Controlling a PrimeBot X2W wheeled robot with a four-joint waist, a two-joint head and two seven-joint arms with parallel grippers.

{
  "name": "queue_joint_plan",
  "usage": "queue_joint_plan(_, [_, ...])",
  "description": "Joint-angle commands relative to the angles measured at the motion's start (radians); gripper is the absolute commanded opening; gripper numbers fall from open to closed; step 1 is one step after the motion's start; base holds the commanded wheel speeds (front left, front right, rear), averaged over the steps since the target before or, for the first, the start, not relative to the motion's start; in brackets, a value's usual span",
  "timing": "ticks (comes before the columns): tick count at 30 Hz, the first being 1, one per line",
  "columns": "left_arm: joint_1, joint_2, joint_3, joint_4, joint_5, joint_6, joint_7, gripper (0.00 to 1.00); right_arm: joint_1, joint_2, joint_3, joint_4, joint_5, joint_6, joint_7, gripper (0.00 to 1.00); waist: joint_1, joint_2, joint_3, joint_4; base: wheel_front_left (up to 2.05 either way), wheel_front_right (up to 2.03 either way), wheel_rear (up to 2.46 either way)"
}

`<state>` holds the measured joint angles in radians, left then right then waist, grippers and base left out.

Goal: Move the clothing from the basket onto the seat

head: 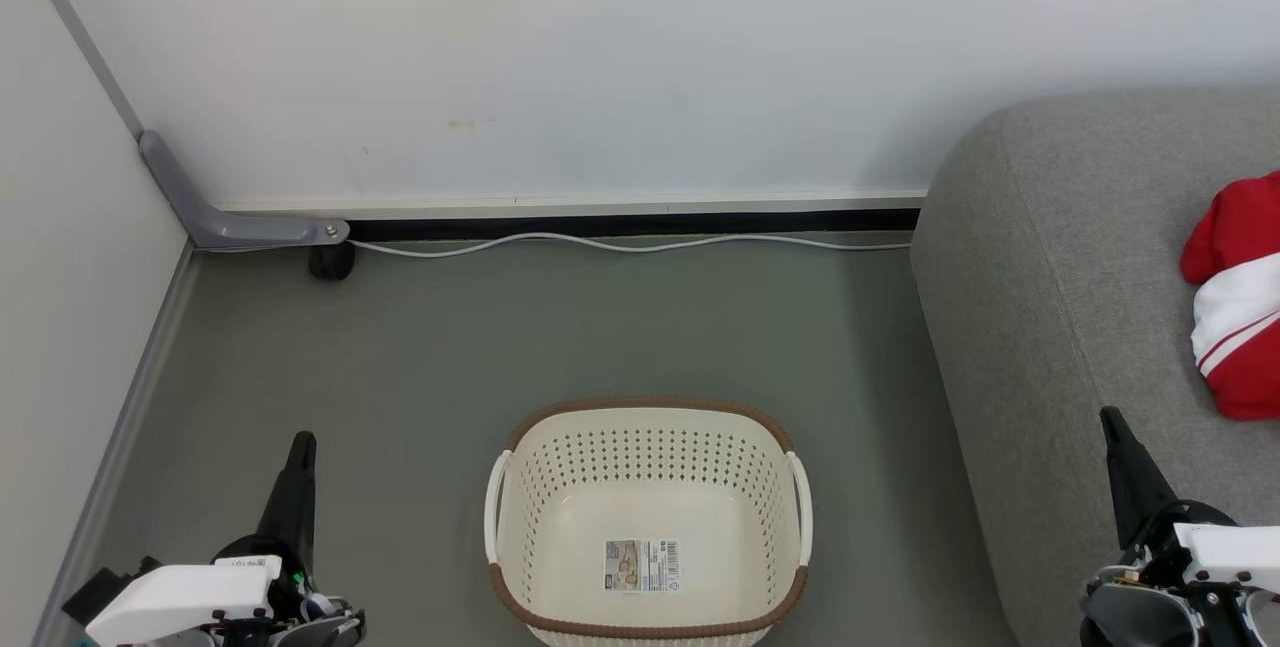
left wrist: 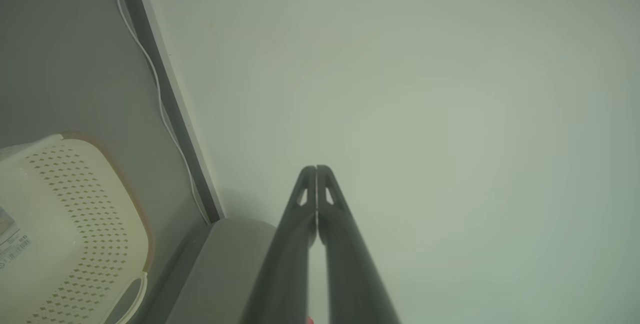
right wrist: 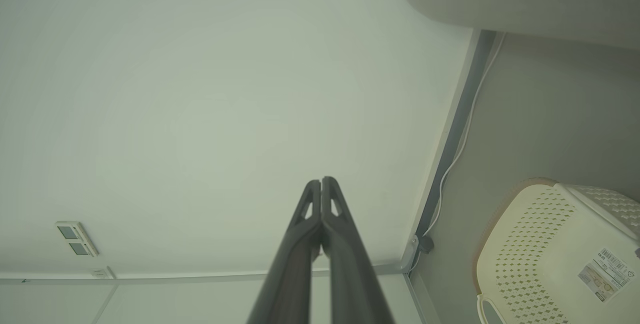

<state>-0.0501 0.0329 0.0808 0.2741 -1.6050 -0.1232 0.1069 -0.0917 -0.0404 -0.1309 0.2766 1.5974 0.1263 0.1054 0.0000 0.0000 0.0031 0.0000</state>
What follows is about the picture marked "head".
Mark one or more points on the cream perforated laundry basket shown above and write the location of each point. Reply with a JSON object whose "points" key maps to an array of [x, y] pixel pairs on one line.
{"points": [[650, 487]]}

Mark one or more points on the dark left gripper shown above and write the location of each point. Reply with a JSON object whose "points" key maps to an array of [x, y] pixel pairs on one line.
{"points": [[310, 622]]}

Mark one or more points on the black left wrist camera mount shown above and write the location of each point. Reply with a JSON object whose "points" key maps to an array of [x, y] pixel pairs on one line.
{"points": [[100, 592]]}

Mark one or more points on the paper label sticker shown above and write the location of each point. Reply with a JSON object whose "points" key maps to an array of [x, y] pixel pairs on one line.
{"points": [[642, 566]]}

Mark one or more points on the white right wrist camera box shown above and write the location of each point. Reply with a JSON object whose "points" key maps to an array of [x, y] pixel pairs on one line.
{"points": [[1235, 552]]}

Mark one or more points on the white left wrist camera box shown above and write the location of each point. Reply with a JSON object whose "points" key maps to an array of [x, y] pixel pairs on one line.
{"points": [[180, 597]]}

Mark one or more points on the red basketball jersey white trim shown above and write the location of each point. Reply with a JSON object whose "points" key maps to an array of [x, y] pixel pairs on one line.
{"points": [[1245, 317]]}

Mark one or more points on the grey partition corner post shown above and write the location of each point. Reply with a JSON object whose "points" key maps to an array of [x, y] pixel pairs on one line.
{"points": [[85, 37]]}

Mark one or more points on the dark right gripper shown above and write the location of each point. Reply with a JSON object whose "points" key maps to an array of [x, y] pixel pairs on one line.
{"points": [[1150, 607]]}

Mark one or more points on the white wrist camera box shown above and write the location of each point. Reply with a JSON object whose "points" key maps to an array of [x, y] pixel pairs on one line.
{"points": [[180, 597], [1235, 552]]}

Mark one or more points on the grey metal partition foot bracket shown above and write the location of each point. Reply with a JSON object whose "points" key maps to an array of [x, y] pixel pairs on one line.
{"points": [[240, 227]]}

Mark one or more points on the grey fabric sofa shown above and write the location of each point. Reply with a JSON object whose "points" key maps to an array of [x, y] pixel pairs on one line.
{"points": [[1050, 327]]}

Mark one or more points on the black caster wheel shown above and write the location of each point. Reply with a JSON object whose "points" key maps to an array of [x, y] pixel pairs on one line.
{"points": [[331, 262]]}

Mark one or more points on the dark baseboard strip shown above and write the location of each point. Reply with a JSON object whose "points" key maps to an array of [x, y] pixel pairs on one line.
{"points": [[650, 224]]}

